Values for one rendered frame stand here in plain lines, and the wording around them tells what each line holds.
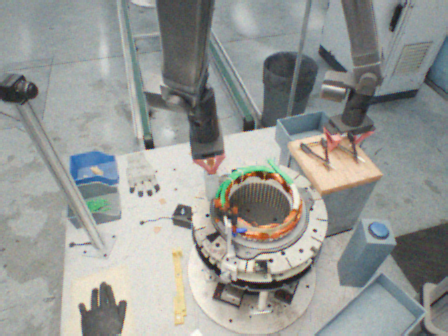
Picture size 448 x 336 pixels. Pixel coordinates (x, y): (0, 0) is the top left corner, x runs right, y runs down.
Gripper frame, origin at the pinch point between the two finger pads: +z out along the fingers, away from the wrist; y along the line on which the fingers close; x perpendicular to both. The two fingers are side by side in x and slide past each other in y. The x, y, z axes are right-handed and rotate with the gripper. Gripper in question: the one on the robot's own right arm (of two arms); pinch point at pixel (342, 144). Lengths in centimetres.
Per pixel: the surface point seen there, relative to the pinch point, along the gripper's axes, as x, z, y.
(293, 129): -18.3, 7.9, 5.3
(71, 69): -274, 112, 108
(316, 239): 25.4, -1.2, 23.1
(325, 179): 8.7, 1.8, 10.3
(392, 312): 42.9, 5.3, 13.5
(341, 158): 3.2, 2.0, 1.8
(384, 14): -146, 41, -141
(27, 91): -7, -30, 73
